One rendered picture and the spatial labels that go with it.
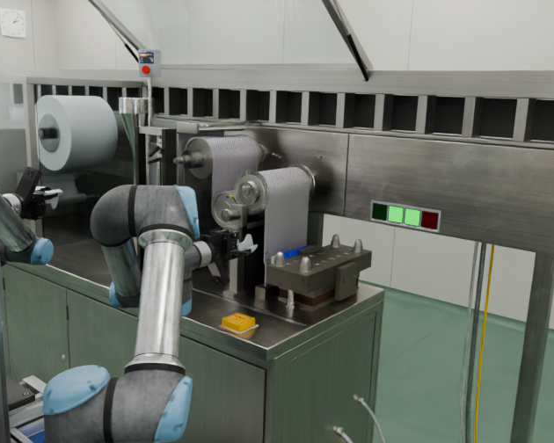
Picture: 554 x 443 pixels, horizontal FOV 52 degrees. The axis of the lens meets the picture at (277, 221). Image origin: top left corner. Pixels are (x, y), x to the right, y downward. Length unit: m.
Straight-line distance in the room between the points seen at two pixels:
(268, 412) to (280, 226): 0.61
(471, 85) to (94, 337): 1.56
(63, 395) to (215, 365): 0.75
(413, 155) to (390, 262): 2.85
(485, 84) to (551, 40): 2.38
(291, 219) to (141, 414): 1.05
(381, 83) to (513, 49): 2.36
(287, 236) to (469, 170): 0.62
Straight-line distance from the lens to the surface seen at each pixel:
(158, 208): 1.24
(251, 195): 1.84
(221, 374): 1.77
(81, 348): 2.35
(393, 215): 1.96
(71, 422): 1.13
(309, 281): 1.76
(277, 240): 1.92
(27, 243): 1.67
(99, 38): 7.11
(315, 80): 2.11
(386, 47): 4.62
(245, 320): 1.68
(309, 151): 2.12
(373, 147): 1.98
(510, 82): 1.81
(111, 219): 1.27
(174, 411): 1.09
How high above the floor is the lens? 1.57
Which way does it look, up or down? 13 degrees down
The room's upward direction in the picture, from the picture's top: 2 degrees clockwise
